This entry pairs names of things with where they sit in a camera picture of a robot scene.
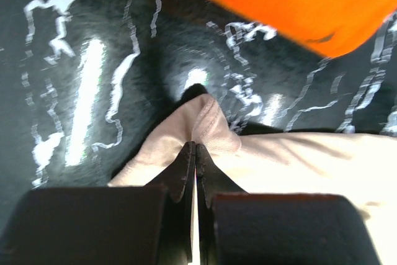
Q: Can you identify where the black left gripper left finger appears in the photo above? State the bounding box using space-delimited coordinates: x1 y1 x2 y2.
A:
1 142 195 264

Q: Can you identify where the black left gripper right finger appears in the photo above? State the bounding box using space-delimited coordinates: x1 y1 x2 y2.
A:
195 145 380 264

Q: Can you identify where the beige t shirt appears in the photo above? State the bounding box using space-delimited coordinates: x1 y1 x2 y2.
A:
110 94 396 264

